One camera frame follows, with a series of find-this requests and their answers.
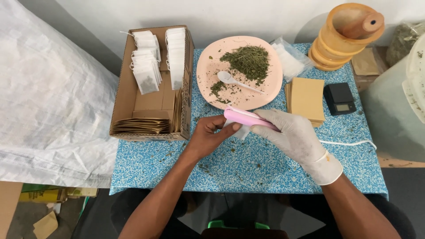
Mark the person's left hand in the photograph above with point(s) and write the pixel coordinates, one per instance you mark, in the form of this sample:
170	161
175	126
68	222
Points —
206	139

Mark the person's right hand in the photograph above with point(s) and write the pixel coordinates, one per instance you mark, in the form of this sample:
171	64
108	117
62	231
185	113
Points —
295	136

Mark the white tea bag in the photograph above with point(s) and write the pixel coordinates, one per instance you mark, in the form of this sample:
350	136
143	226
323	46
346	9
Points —
241	133

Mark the pink handheld heat sealer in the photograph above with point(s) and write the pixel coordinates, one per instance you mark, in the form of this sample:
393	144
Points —
242	118

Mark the upright row of brown envelopes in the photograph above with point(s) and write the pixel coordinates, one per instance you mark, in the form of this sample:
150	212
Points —
177	113

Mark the thick stack of brown envelopes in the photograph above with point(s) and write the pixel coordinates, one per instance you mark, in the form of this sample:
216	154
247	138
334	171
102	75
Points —
307	98

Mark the blue speckled table cloth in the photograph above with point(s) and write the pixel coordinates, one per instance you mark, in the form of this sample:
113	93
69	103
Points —
259	169

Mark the black digital pocket scale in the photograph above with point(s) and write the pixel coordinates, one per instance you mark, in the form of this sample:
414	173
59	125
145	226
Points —
338	96

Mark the flat stack of brown envelopes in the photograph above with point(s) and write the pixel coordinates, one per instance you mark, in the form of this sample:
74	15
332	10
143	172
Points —
142	126

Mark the white plastic spoon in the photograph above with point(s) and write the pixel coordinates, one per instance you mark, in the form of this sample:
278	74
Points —
229	79

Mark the pink plate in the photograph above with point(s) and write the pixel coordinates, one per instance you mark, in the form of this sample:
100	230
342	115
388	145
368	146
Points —
209	66

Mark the clear bag of empty tea bags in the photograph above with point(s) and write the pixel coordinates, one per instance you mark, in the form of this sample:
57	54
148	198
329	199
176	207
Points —
292	61

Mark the green plastic stool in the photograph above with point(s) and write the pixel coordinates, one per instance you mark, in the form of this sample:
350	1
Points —
215	224

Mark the straight row of filled tea bags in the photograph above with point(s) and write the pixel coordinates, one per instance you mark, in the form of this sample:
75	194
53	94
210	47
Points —
176	56

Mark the pile of dried green herbs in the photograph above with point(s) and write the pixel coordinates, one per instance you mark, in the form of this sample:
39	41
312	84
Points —
247	61

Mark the brown cardboard box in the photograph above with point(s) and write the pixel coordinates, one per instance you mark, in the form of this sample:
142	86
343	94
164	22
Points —
124	99

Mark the large translucent plastic container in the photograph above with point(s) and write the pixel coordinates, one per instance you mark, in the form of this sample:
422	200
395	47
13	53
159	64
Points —
385	116

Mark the fanned bunch of filled tea bags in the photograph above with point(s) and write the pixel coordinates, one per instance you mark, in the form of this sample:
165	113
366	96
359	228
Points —
146	66

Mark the wooden mortar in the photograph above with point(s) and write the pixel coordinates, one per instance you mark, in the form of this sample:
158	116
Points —
332	46

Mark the single brown paper envelope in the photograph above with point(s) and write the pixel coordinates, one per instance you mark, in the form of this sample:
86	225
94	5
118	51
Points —
365	63

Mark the wooden pestle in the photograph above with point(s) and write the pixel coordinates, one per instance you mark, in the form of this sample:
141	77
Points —
365	25

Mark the person's black trousers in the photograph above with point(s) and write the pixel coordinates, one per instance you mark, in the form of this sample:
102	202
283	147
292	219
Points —
99	219

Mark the white plastic lid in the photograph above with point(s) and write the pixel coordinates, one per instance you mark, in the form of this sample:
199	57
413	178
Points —
416	79

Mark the clear bag of dried herbs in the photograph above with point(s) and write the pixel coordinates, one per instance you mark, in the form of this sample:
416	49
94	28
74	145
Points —
401	43

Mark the large white woven sack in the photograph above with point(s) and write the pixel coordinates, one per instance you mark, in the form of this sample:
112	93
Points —
49	99

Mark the yellow cartons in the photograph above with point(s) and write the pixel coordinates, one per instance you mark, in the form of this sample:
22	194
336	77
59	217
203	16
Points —
43	195

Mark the brown cardboard sheet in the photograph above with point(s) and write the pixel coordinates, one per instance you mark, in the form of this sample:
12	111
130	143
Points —
8	209

